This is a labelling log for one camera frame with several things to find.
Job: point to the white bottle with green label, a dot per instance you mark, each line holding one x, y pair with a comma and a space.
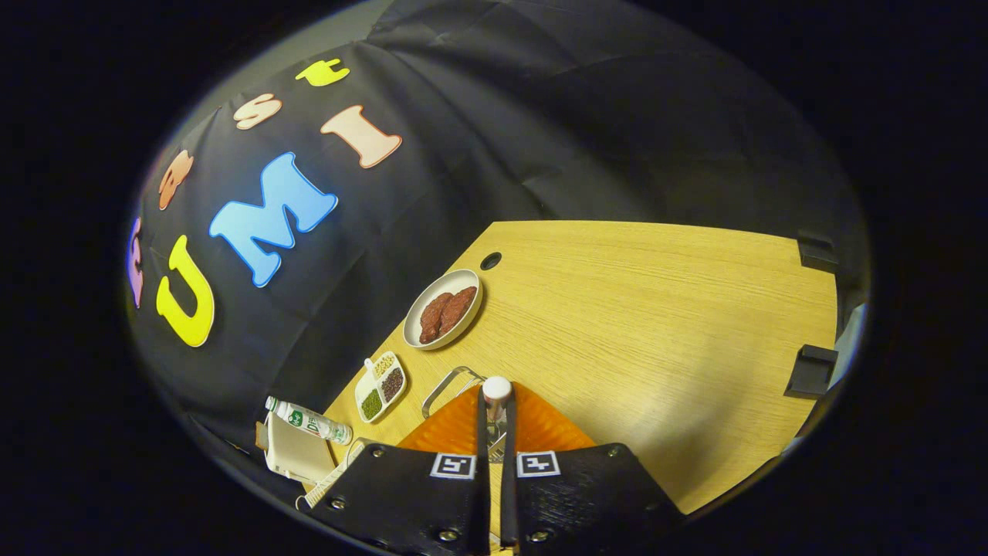
309, 422

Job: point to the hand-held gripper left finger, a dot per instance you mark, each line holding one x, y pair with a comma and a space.
401, 494

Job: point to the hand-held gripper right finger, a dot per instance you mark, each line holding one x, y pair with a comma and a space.
587, 494

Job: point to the toast slice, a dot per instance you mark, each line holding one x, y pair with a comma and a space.
262, 436

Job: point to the beige dish with meat patties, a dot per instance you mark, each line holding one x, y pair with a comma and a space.
463, 282

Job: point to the white divided dish of beans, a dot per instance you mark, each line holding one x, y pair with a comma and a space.
373, 404

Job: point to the brown meat patty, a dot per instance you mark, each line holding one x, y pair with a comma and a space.
459, 307
432, 318

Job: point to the white toaster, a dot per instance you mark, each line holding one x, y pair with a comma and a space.
297, 455

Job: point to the black table clamp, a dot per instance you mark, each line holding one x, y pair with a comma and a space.
810, 372
818, 251

